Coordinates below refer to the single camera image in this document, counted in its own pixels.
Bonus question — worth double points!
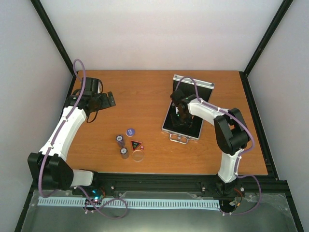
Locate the left green lit circuit board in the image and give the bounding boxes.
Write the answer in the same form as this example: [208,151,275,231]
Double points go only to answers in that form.
[86,187,106,207]

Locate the lower purple chip stack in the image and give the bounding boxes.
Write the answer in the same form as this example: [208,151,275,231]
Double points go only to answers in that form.
[120,147,129,159]

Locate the black aluminium frame rail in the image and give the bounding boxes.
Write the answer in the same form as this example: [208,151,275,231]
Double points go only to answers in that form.
[83,173,290,200]

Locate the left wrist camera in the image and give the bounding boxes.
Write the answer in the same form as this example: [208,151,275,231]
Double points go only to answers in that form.
[83,77,103,96]

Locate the purple chip stack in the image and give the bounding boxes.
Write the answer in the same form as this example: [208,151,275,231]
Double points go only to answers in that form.
[120,147,129,159]
[115,134,125,148]

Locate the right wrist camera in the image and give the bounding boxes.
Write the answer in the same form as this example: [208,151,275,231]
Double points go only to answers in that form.
[170,89,185,105]

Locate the light blue slotted cable duct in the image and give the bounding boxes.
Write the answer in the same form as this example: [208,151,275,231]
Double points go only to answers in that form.
[37,197,220,211]

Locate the clear round dealer button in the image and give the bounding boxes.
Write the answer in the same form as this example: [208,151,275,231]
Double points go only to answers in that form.
[132,150,144,162]

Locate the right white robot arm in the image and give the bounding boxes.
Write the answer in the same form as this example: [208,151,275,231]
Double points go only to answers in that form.
[170,91,253,195]

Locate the upper purple chip stack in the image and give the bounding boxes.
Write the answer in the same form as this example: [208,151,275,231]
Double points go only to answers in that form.
[115,134,125,148]

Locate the aluminium poker case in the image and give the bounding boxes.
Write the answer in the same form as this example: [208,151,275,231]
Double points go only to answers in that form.
[162,74,215,145]

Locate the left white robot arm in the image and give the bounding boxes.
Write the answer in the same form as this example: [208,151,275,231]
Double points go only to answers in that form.
[28,91,116,195]

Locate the blue small blind button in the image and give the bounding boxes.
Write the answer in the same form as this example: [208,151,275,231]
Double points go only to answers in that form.
[126,128,136,137]

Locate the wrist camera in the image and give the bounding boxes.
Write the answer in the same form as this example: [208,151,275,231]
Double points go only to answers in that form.
[170,89,185,105]
[83,77,103,96]

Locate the black red triangular button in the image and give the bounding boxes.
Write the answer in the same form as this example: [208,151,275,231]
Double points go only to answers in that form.
[131,140,142,151]

